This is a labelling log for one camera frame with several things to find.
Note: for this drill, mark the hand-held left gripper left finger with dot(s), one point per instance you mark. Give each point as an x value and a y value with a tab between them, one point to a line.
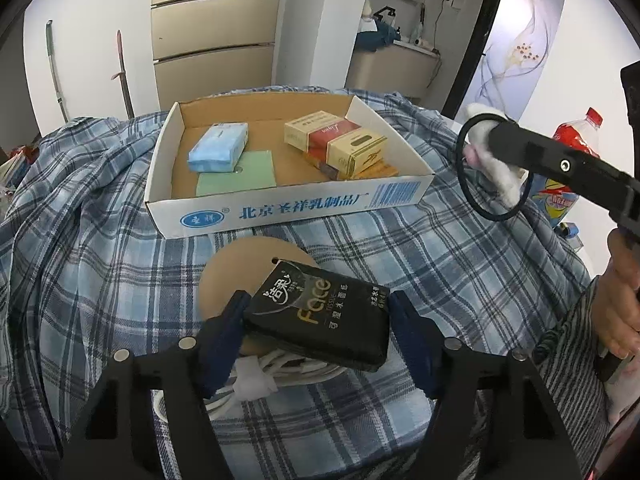
220	345

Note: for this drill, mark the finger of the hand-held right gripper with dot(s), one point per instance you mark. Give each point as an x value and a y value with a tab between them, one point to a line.
560	162

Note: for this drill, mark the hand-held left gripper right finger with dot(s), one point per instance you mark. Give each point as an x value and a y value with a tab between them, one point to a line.
415	345

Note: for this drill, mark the black tissue pack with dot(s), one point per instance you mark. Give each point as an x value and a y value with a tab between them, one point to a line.
320	320

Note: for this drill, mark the white cardboard box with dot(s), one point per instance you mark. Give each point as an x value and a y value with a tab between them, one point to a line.
280	210

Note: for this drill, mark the green paper card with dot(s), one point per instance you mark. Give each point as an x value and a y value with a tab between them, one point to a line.
250	175

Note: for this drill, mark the orange gold cigarette pack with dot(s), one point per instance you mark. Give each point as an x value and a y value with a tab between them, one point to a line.
381	171

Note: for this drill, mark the blue tissue pack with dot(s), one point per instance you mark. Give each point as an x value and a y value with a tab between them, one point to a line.
217	147

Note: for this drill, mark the gold cigarette pack blue label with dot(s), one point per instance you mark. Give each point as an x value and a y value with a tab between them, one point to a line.
357	152

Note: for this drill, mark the red and cream cigarette pack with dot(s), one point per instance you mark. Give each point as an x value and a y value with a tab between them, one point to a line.
320	132

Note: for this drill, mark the person's right hand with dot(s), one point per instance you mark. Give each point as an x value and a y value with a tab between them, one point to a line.
620	305

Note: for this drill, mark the red iced tea bottle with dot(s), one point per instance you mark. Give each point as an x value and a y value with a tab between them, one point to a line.
575	137

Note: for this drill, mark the round wooden disc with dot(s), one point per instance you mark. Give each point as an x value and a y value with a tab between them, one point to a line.
230	270

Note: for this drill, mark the dark framed floral door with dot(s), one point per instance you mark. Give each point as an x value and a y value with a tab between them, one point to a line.
525	45

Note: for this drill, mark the blue plaid cloth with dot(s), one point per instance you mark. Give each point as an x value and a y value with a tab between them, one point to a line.
100	260

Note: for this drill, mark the person's grey striped clothing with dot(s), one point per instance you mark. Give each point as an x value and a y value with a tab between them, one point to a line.
570	395

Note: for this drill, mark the hair dryer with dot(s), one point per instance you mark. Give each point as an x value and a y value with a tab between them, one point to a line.
422	43

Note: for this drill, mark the beige vanity cabinet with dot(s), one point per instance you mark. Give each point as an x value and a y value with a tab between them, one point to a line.
390	67

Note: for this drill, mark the dark blue cloth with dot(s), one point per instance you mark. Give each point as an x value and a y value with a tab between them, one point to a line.
375	37

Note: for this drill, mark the black faucet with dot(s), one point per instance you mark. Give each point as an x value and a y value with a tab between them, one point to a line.
385	11

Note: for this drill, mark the red object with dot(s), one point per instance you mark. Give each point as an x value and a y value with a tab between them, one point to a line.
20	153

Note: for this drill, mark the dark sword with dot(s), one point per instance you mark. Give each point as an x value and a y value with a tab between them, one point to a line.
123	75

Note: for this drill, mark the gold refrigerator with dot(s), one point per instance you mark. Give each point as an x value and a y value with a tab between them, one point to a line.
215	25

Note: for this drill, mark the wall socket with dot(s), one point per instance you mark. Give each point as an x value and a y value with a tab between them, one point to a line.
451	3

